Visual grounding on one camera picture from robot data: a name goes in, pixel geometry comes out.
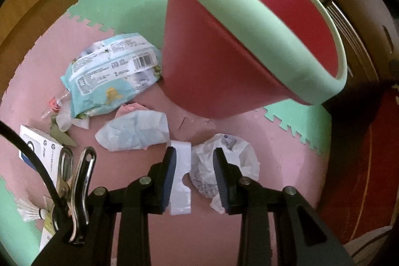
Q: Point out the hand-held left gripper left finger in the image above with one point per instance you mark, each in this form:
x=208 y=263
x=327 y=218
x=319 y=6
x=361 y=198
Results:
x=168 y=182

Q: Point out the olive green wrapper scrap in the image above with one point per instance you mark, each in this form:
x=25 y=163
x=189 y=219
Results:
x=64 y=136

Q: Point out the red bin with green rim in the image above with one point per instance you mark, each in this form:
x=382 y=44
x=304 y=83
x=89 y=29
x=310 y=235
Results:
x=218 y=66

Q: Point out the green foam floor mat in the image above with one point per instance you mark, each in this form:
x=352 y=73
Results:
x=12 y=238
x=124 y=4

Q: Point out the white feather shuttlecock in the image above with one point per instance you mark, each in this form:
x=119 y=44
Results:
x=28 y=210

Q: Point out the light blue wet wipes pack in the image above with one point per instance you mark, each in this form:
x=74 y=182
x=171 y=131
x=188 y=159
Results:
x=109 y=72

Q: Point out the white notched cardboard piece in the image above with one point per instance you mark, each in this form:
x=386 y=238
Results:
x=182 y=166

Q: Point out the crumpled white tissue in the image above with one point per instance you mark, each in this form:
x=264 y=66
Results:
x=64 y=121

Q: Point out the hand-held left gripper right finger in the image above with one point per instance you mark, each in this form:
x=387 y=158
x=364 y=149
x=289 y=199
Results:
x=223 y=182

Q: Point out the pink foam floor mat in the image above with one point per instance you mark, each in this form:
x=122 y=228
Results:
x=280 y=175

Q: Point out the crumpled pale blue paper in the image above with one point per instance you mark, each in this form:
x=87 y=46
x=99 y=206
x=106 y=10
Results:
x=134 y=132

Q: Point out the clear wrapper with red print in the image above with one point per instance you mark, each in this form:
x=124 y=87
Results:
x=56 y=104

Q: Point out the white plastic bag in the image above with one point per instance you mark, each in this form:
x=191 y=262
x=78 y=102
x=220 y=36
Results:
x=202 y=166

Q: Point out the pink paper piece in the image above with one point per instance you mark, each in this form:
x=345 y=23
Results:
x=127 y=108

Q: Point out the white and blue device box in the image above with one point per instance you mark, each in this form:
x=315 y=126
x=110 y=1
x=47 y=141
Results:
x=37 y=147

